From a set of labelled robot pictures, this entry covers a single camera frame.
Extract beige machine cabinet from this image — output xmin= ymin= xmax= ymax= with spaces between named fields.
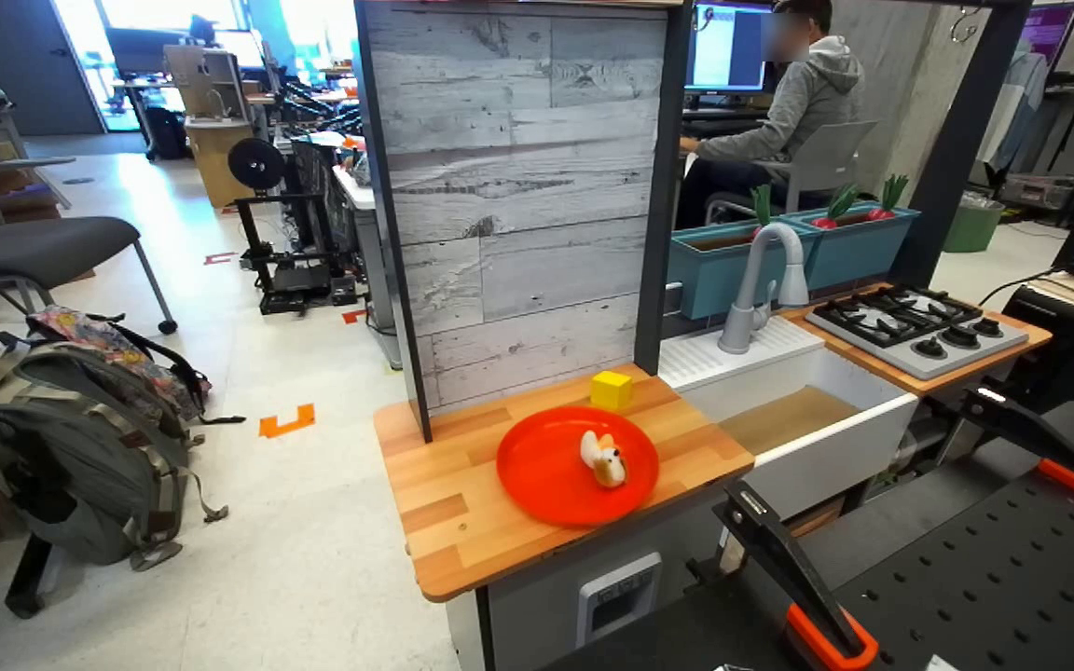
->
xmin=159 ymin=45 xmax=260 ymax=212

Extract green bin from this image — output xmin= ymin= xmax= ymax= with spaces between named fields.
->
xmin=940 ymin=188 xmax=1007 ymax=257

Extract red toy radish green leaves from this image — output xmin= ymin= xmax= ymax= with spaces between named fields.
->
xmin=811 ymin=183 xmax=881 ymax=236
xmin=747 ymin=183 xmax=778 ymax=228

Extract grey toy stove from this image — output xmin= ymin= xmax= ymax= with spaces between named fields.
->
xmin=807 ymin=284 xmax=1020 ymax=383

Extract white toy sink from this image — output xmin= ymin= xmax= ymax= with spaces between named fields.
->
xmin=656 ymin=314 xmax=920 ymax=521

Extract grey backpack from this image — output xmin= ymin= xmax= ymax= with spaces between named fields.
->
xmin=0 ymin=306 xmax=221 ymax=575

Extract yellow toy block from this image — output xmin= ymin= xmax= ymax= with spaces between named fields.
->
xmin=588 ymin=365 xmax=639 ymax=417

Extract black clamp orange handle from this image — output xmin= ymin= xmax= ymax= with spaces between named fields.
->
xmin=932 ymin=383 xmax=1074 ymax=506
xmin=708 ymin=479 xmax=882 ymax=671

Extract toy vegetable green leaves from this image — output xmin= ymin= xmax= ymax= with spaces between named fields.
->
xmin=877 ymin=171 xmax=915 ymax=216

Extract grey wood backsplash panel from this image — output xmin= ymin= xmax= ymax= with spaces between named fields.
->
xmin=363 ymin=0 xmax=671 ymax=419

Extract person in grey hoodie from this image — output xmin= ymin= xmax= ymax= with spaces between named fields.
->
xmin=675 ymin=0 xmax=867 ymax=236

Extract dark grey metal-leg chair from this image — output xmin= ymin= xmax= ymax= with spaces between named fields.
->
xmin=0 ymin=212 xmax=184 ymax=340

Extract grey toy faucet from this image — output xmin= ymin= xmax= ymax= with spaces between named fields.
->
xmin=717 ymin=218 xmax=811 ymax=357

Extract grey toy kitchen cabinet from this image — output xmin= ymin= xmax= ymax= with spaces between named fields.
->
xmin=441 ymin=477 xmax=754 ymax=671

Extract red round plate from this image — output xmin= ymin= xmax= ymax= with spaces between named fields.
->
xmin=492 ymin=402 xmax=662 ymax=531

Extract computer monitor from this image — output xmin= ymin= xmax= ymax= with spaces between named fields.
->
xmin=681 ymin=0 xmax=778 ymax=95

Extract small white plush toy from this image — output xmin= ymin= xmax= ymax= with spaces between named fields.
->
xmin=575 ymin=424 xmax=630 ymax=493

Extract black frame post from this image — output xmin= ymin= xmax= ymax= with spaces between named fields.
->
xmin=630 ymin=0 xmax=696 ymax=381
xmin=350 ymin=0 xmax=437 ymax=446
xmin=889 ymin=0 xmax=1036 ymax=291

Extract grey desk chair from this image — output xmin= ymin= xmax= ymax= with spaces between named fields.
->
xmin=702 ymin=120 xmax=881 ymax=229

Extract orange floor marker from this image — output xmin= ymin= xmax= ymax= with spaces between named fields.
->
xmin=253 ymin=397 xmax=322 ymax=444

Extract teal planter box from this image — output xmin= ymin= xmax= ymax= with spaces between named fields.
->
xmin=798 ymin=206 xmax=926 ymax=298
xmin=662 ymin=218 xmax=811 ymax=329

